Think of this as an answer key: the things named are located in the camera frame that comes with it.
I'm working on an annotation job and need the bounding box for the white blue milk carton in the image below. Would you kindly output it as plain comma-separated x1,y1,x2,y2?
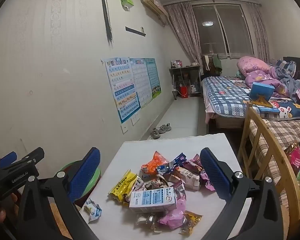
129,186,177,213

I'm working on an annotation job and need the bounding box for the black horizontal wall bar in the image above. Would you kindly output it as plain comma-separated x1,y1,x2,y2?
125,26,147,37

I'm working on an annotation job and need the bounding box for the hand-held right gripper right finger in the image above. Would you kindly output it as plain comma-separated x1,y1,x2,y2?
199,147,288,240

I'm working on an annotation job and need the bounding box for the beige air conditioner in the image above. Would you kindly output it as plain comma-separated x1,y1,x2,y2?
139,0,169,18

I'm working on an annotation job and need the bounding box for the bed with patterned quilt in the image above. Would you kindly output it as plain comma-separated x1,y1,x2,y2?
201,76,266,118

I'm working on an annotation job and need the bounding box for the pink plastic bag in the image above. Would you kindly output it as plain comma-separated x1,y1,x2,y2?
159,182,187,230

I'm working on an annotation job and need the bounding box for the green blue wall poster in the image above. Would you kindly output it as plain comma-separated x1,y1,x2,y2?
144,58,163,99

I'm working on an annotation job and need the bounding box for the yellow triangular frame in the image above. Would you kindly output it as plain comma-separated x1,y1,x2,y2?
246,97,273,109

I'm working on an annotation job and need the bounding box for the black vertical wall strip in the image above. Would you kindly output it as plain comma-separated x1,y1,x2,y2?
96,0,114,48

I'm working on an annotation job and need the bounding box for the pink bed sheet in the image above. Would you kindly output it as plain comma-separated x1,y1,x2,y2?
204,104,217,124

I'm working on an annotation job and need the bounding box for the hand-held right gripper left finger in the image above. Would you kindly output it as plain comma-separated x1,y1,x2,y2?
16,147,102,240

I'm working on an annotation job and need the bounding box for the curtain rod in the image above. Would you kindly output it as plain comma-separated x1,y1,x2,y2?
164,0,262,6

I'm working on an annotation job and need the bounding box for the pink silver snack wrapper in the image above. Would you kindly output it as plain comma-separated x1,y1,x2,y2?
187,154,216,192

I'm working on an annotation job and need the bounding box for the navy cartoon printed blanket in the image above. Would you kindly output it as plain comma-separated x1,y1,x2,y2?
259,97,300,121

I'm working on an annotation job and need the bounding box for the printed paper wrapper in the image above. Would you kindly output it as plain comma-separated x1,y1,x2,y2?
139,172,169,191

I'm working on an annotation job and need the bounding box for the blue cookie wrapper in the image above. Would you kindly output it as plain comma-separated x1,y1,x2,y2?
157,152,188,173

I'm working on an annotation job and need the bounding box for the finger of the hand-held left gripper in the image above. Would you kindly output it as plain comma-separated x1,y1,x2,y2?
0,147,45,172
0,151,18,168

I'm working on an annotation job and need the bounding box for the pink duvet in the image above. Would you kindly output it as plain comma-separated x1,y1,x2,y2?
236,56,290,97

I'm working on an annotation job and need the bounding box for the dark clothes chair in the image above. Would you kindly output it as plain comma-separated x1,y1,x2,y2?
201,54,215,77

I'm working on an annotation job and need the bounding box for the silver foil wrapper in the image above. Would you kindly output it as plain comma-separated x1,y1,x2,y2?
136,212,161,228

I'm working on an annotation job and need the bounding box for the dark shelf with items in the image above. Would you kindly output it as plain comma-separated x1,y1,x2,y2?
169,64,201,100

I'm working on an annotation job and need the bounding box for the orange snack wrapper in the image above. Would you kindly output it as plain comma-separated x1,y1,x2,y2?
141,151,169,177

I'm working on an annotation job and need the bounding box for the red bin with green rim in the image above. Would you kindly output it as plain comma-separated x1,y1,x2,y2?
56,163,102,205

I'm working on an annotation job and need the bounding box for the yellow snack wrapper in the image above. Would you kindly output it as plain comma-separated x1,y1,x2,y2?
108,169,138,203

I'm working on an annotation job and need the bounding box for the pink patterned curtain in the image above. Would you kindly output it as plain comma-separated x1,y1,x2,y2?
248,2,271,63
164,2,203,67

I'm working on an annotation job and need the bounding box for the wooden chair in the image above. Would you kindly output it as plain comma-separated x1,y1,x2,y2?
238,102,300,226

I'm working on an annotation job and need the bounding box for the green garment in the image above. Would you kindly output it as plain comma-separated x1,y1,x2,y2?
212,55,223,72

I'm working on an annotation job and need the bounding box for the window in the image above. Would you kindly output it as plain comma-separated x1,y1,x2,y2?
191,4,255,58

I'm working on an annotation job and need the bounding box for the grey blue clothing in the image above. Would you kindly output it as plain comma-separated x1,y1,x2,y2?
275,60,297,91

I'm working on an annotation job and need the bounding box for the blue bordered wall poster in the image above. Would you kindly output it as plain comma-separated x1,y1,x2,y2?
101,57,142,124

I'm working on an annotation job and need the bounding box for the blue box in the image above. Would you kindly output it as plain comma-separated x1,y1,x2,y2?
249,82,276,102

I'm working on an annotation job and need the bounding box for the red bucket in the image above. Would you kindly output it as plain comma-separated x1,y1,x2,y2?
178,85,189,99

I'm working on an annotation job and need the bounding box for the brown plaid bedsheet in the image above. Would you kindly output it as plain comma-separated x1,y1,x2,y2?
249,119,300,240

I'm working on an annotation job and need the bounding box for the small white blue wrapper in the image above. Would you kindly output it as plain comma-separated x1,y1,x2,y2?
83,198,103,222

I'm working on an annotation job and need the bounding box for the brown gold snack wrapper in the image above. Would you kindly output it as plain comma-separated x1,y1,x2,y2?
179,210,203,235

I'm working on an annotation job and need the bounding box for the red snack bag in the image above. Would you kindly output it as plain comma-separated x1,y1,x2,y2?
284,142,300,178

